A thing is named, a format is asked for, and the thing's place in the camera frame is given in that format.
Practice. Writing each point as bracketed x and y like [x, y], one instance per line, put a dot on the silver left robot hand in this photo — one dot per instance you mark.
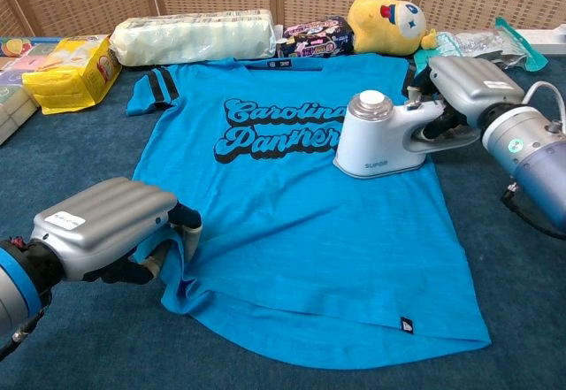
[104, 222]

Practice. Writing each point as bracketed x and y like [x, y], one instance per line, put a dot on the dark teal carpet table cover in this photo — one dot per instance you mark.
[79, 151]

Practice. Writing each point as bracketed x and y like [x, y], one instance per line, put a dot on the dark purple snack pack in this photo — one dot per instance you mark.
[316, 38]

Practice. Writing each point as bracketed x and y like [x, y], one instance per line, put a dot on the clear teal-edged plastic bag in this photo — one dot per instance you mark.
[499, 45]

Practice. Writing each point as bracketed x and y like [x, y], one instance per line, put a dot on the teal printed packet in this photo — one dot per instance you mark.
[435, 49]

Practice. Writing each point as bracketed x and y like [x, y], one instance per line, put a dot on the pastel tissue box pack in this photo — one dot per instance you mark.
[13, 107]

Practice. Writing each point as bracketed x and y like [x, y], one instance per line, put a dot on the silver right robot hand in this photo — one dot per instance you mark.
[473, 85]

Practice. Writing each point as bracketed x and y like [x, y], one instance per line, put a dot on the yellow biscuit bag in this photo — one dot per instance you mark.
[71, 76]

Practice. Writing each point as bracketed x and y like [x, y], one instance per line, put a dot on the white handheld garment steamer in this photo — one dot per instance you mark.
[371, 142]

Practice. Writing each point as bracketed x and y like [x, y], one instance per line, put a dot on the white tissue roll pack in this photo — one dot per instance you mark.
[190, 38]

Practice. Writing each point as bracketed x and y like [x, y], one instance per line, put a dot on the blue fruit print box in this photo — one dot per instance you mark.
[15, 47]

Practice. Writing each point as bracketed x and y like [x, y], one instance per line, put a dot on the yellow plush toy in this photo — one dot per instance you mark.
[380, 27]

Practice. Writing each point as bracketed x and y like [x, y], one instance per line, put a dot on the blue Carolina Panthers shirt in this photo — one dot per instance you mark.
[309, 253]

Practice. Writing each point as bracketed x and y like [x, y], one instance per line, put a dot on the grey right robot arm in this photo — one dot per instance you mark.
[530, 155]

